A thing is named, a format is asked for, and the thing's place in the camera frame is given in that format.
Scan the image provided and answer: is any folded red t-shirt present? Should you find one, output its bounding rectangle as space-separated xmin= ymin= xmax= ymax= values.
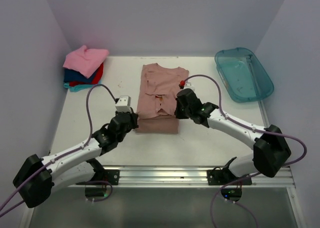
xmin=69 ymin=63 xmax=104 ymax=87

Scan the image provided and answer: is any teal plastic bin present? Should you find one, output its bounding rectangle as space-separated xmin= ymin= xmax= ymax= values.
xmin=214 ymin=47 xmax=274 ymax=103

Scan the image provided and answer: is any folded navy blue t-shirt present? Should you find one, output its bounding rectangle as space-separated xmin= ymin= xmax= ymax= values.
xmin=64 ymin=68 xmax=95 ymax=83

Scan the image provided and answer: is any folded teal t-shirt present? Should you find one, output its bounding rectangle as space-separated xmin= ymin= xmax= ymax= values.
xmin=63 ymin=82 xmax=95 ymax=93

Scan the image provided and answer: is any folded pink t-shirt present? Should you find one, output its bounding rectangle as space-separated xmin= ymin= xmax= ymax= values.
xmin=62 ymin=45 xmax=109 ymax=78

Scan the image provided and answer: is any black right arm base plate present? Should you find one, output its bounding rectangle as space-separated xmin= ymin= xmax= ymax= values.
xmin=206 ymin=167 xmax=240 ymax=186

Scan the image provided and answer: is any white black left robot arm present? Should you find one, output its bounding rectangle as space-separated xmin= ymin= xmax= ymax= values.
xmin=13 ymin=111 xmax=138 ymax=208

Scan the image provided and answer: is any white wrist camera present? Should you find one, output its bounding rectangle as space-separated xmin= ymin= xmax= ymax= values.
xmin=178 ymin=80 xmax=195 ymax=91
xmin=115 ymin=95 xmax=132 ymax=113

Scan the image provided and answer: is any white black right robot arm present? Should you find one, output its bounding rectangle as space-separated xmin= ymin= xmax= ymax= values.
xmin=175 ymin=88 xmax=292 ymax=185

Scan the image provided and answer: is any aluminium mounting rail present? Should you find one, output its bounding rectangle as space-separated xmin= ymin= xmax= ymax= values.
xmin=31 ymin=149 xmax=296 ymax=189

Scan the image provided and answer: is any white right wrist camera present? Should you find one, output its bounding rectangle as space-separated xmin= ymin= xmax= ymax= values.
xmin=178 ymin=80 xmax=195 ymax=91

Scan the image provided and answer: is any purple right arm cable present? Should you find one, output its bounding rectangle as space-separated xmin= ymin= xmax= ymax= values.
xmin=182 ymin=74 xmax=308 ymax=228

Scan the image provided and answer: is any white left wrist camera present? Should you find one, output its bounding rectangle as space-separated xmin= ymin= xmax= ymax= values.
xmin=115 ymin=95 xmax=132 ymax=113

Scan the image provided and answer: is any dusty pink printed t-shirt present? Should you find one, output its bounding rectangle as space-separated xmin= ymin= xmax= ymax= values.
xmin=135 ymin=63 xmax=189 ymax=134

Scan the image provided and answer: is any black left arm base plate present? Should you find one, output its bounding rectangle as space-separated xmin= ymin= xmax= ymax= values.
xmin=74 ymin=168 xmax=120 ymax=186

